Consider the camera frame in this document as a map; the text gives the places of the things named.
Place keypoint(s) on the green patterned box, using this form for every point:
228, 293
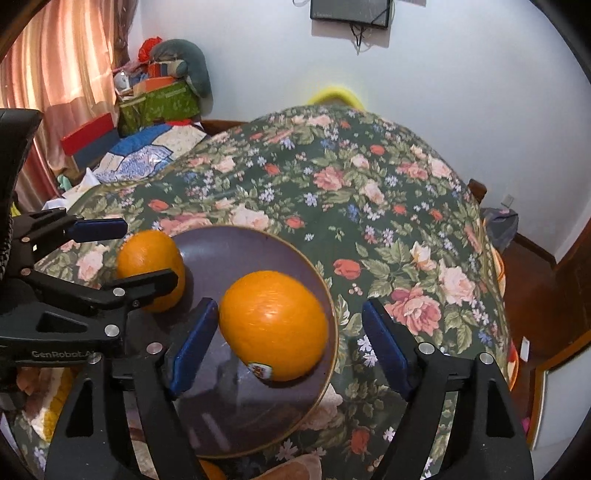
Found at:
161, 106

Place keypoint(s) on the floral bedspread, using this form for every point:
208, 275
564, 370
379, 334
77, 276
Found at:
369, 207

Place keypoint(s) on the wall outlet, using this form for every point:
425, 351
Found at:
508, 199

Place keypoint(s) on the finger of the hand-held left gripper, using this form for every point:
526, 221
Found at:
99, 229
147, 284

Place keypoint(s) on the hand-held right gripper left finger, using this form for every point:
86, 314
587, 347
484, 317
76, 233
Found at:
191, 344

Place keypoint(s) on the wooden bed post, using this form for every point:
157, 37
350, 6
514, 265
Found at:
478, 190

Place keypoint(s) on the white crumpled cloth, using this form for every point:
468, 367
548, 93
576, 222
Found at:
76, 194

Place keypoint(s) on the grey bag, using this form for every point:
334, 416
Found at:
501, 228

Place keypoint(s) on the pink curtain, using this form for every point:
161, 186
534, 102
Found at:
55, 60

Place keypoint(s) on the yellow knitted cloth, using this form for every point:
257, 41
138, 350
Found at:
44, 415

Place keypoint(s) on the grey plush pillow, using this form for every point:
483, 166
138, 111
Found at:
194, 64

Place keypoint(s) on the yellow padded bar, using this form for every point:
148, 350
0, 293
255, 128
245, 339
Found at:
334, 94

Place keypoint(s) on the wooden bed rail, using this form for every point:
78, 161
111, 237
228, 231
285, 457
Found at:
221, 125

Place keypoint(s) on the dark round plate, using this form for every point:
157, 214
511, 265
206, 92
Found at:
226, 258

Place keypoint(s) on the orange with sticker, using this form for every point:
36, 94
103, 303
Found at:
272, 323

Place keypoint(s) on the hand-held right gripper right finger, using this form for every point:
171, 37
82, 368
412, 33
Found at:
385, 350

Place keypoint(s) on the blue patterned quilt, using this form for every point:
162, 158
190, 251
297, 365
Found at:
147, 152

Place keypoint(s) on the orange flat box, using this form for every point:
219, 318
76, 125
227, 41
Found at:
154, 85

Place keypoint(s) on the plain orange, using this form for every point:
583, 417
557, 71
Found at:
147, 254

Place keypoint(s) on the red and blue box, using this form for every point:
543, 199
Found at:
87, 138

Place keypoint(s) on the small wall-mounted screen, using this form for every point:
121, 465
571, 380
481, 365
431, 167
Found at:
351, 11

